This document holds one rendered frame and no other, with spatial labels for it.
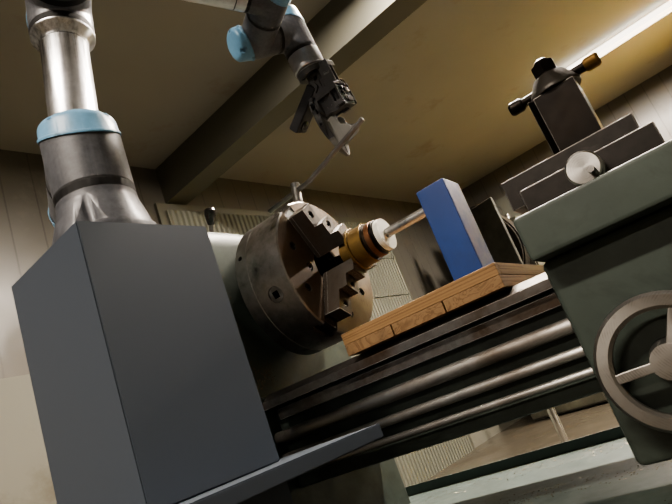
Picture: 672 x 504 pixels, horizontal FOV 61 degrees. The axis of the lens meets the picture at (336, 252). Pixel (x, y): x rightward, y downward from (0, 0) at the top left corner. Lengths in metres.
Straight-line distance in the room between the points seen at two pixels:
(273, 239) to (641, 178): 0.68
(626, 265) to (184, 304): 0.55
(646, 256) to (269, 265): 0.67
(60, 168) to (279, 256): 0.43
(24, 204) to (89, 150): 3.28
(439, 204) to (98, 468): 0.70
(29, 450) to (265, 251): 2.63
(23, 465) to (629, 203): 3.26
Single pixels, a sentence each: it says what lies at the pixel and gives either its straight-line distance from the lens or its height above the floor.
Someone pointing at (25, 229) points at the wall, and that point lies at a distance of 4.08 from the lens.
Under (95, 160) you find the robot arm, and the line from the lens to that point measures 0.89.
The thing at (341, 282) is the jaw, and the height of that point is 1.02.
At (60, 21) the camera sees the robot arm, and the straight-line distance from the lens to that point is 1.24.
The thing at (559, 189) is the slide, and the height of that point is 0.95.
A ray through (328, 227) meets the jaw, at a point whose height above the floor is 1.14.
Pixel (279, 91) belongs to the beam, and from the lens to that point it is 3.93.
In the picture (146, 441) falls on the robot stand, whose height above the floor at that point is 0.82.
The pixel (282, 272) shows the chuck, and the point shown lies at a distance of 1.11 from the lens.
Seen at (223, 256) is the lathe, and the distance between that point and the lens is 1.25.
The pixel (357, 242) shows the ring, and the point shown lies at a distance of 1.15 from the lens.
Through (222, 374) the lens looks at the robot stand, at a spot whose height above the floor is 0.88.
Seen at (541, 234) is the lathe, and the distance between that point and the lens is 0.75.
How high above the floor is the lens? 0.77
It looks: 15 degrees up
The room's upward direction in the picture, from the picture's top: 21 degrees counter-clockwise
